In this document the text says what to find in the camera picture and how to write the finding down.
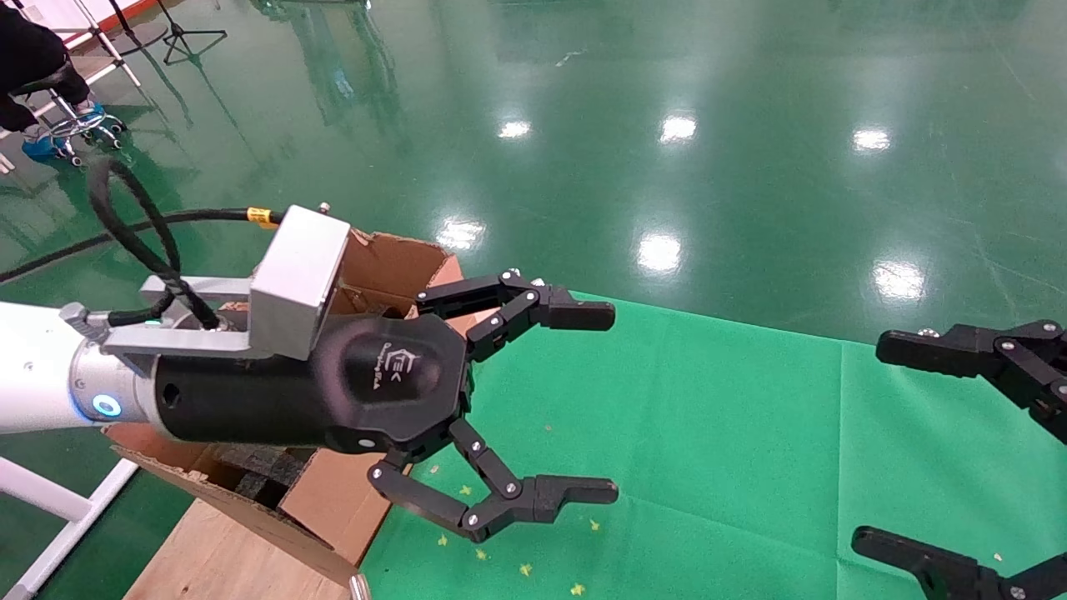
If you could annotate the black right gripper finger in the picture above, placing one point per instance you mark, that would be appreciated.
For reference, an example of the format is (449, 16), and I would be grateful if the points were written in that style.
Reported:
(1000, 358)
(942, 573)

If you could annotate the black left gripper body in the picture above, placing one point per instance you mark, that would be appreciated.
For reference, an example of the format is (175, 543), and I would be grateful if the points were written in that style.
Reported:
(333, 400)

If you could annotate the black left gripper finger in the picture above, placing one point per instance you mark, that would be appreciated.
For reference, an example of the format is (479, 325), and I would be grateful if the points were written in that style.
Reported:
(550, 315)
(517, 500)

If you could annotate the large open cardboard carton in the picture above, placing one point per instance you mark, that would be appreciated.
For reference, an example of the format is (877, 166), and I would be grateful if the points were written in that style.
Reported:
(333, 500)

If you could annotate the black foam block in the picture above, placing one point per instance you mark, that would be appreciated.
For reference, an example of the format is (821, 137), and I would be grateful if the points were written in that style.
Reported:
(267, 479)

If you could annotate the green cloth mat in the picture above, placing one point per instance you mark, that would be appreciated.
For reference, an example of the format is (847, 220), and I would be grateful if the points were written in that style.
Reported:
(708, 417)

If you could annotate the chrome wheeled stool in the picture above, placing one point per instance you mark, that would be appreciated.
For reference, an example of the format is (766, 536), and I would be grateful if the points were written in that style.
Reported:
(75, 125)

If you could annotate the black tripod stand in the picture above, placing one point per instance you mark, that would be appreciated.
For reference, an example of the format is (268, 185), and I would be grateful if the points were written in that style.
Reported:
(177, 32)

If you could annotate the seated person in black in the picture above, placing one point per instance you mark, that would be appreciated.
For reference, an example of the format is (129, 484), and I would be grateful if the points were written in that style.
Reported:
(25, 50)

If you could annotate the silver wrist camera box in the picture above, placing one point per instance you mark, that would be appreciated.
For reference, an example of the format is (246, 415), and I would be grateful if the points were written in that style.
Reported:
(300, 275)

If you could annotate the white table frame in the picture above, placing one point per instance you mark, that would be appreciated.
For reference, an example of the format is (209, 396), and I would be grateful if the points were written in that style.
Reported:
(50, 492)

